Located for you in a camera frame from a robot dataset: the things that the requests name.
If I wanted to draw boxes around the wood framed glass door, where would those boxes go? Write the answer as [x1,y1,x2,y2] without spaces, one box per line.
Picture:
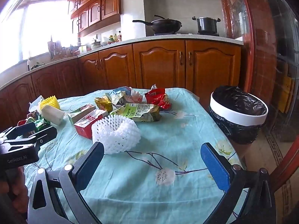
[221,0,299,192]

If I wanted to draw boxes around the green drink carton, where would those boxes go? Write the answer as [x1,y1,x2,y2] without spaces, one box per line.
[68,104,96,125]

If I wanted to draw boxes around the teal floral tablecloth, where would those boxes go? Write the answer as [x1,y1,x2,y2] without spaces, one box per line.
[23,87,246,224]

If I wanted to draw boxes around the green crumpled wrapper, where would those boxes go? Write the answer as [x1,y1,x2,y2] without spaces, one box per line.
[35,117,51,131]

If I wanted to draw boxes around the white foam block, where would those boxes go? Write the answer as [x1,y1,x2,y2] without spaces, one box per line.
[41,105,65,125]

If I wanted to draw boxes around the wooden base cabinets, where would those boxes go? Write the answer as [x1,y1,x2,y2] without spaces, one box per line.
[0,40,242,126]

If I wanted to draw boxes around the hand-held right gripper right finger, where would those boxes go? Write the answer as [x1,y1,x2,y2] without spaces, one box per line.
[200,142,277,224]

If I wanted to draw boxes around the knife block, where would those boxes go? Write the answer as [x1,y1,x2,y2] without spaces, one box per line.
[48,36,61,60]

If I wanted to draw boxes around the black pot with lid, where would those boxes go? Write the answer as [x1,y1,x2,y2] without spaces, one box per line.
[192,16,221,34]

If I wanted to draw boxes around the yellow crate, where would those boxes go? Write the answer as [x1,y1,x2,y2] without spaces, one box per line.
[279,76,295,113]

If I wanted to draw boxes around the red snack wrapper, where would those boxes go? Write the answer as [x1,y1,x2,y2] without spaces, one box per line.
[144,88,172,111]

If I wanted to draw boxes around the gas stove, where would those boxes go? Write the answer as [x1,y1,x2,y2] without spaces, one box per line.
[154,31,220,37]

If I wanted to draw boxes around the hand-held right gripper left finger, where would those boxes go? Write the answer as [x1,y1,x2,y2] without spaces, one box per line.
[27,142,105,224]

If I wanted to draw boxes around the red crumpled wrapper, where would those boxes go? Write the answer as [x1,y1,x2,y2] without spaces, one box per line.
[17,111,41,125]

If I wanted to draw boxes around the crumpled silver wrapper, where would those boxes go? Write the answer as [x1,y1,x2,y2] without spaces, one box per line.
[105,87,133,106]

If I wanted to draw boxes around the white foam fruit net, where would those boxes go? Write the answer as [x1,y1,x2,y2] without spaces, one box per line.
[92,115,141,155]

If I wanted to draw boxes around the white tissue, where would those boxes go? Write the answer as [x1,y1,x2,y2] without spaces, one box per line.
[28,95,45,112]

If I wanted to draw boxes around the red and white milk carton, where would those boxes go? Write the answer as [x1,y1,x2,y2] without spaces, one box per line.
[74,109,109,140]

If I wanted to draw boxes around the pink plastic bag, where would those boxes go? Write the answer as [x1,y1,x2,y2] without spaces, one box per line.
[130,89,146,103]

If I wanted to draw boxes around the green snack pouch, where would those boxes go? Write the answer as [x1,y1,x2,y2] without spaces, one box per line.
[110,103,161,122]

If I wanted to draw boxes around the wooden wall cabinets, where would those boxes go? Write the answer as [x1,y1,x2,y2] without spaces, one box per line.
[65,0,138,38]

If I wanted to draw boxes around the yellow foam fruit net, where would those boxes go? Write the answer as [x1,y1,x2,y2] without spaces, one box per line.
[40,95,61,111]

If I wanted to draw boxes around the white bin with black liner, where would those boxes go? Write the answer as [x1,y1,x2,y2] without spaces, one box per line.
[209,85,269,144]

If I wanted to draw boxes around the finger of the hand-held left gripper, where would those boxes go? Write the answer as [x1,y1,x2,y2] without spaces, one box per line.
[14,126,58,150]
[0,122,37,143]

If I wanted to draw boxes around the yellow green snack wrapper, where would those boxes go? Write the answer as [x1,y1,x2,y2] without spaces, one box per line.
[95,96,114,112]

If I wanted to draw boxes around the person's left hand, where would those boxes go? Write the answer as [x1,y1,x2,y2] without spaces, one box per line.
[0,167,27,215]

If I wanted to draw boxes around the window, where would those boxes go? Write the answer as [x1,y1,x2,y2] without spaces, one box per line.
[0,0,73,73]

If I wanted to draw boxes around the black wok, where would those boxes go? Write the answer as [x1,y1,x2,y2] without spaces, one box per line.
[132,15,183,33]

